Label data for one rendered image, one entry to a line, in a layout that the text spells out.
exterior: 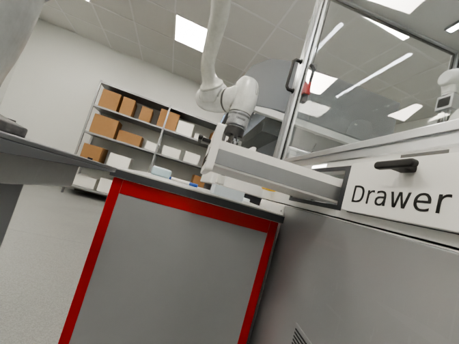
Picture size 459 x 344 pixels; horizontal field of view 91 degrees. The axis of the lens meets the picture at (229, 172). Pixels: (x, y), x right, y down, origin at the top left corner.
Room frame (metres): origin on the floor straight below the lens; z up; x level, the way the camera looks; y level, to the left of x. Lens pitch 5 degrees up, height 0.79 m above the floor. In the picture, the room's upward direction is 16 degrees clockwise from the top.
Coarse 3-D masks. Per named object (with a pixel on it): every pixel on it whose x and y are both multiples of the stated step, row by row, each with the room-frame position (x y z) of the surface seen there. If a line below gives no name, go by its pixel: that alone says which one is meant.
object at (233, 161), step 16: (224, 144) 0.51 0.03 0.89; (224, 160) 0.51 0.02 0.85; (240, 160) 0.52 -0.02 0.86; (256, 160) 0.52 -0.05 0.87; (272, 160) 0.53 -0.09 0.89; (240, 176) 0.60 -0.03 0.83; (256, 176) 0.52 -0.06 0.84; (272, 176) 0.53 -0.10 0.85; (288, 176) 0.53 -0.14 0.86; (304, 176) 0.54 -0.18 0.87; (320, 176) 0.55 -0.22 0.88; (288, 192) 0.69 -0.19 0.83; (304, 192) 0.54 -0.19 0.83; (320, 192) 0.55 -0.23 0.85; (336, 192) 0.55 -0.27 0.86
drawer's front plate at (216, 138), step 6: (222, 126) 0.49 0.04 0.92; (216, 132) 0.49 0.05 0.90; (222, 132) 0.49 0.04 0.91; (216, 138) 0.49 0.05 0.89; (210, 144) 0.56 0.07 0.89; (216, 144) 0.49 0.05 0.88; (210, 150) 0.49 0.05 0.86; (216, 150) 0.49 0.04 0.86; (210, 156) 0.49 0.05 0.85; (216, 156) 0.49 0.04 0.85; (210, 162) 0.49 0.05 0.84; (204, 168) 0.49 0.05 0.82; (210, 168) 0.49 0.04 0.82; (204, 174) 0.76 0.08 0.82
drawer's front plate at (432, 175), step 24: (360, 168) 0.48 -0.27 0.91; (432, 168) 0.33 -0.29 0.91; (456, 168) 0.30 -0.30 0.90; (360, 192) 0.46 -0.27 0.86; (432, 192) 0.32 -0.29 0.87; (456, 192) 0.29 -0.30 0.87; (384, 216) 0.39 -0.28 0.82; (408, 216) 0.35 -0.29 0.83; (432, 216) 0.32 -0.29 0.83; (456, 216) 0.29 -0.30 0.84
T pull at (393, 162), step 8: (392, 160) 0.36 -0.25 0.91; (400, 160) 0.34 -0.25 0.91; (408, 160) 0.33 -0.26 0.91; (416, 160) 0.33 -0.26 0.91; (376, 168) 0.39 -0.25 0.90; (384, 168) 0.38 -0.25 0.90; (392, 168) 0.36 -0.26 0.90; (400, 168) 0.35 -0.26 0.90; (408, 168) 0.34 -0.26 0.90; (416, 168) 0.35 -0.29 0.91
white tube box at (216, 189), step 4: (212, 184) 0.94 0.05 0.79; (216, 184) 0.88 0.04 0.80; (212, 188) 0.91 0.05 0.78; (216, 188) 0.88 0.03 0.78; (220, 188) 0.88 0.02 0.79; (224, 188) 0.88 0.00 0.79; (228, 188) 0.89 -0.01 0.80; (212, 192) 0.89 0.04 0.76; (216, 192) 0.88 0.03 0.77; (220, 192) 0.88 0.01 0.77; (224, 192) 0.89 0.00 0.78; (228, 192) 0.89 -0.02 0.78; (232, 192) 0.89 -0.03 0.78; (236, 192) 0.90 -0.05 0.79; (240, 192) 0.90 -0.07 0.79; (244, 192) 0.90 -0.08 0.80; (224, 196) 0.89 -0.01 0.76; (228, 196) 0.89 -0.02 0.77; (232, 196) 0.89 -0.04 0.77; (236, 196) 0.90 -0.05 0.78; (240, 196) 0.90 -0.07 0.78; (236, 200) 0.90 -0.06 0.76; (240, 200) 0.90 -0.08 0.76
